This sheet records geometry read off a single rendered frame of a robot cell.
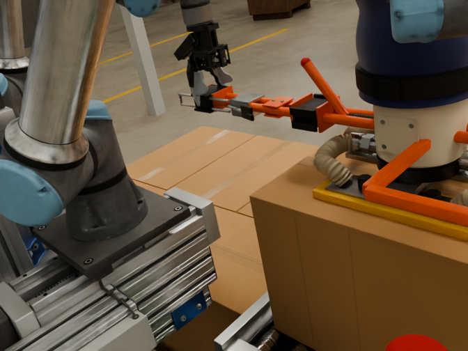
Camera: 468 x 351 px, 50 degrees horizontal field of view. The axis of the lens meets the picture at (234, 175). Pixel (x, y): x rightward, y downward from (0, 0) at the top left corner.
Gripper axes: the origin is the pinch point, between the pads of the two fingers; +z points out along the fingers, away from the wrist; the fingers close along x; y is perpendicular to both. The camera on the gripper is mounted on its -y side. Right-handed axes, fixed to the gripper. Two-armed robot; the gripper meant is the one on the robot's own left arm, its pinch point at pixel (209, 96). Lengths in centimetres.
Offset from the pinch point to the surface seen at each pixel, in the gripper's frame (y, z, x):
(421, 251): 71, 13, -20
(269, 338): 31, 53, -23
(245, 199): -24, 54, 27
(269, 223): 35.1, 19.0, -19.8
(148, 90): -288, 83, 167
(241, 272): 6, 54, -7
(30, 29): -945, 79, 354
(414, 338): 83, 4, -46
